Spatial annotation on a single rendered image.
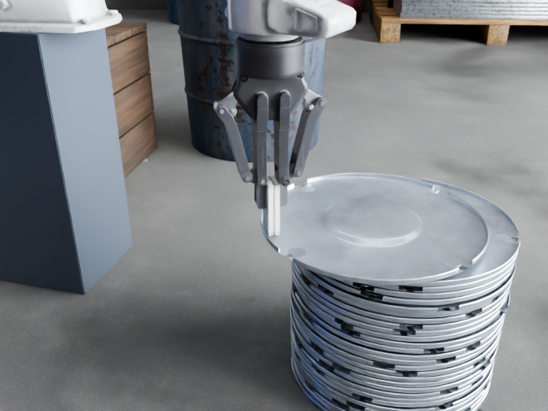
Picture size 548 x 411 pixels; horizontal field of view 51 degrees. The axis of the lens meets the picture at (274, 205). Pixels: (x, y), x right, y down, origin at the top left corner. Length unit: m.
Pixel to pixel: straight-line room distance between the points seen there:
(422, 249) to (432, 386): 0.17
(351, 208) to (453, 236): 0.14
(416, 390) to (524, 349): 0.29
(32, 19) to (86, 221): 0.34
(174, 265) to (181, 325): 0.19
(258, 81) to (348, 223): 0.22
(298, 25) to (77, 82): 0.50
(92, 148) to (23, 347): 0.34
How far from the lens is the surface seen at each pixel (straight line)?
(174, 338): 0.95
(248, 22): 0.60
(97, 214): 1.07
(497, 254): 0.75
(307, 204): 0.80
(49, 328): 1.03
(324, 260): 0.67
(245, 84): 0.63
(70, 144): 0.98
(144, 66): 1.60
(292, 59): 0.61
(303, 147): 0.67
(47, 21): 0.94
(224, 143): 1.57
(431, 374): 0.74
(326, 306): 0.73
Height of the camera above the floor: 0.60
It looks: 27 degrees down
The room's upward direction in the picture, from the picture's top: straight up
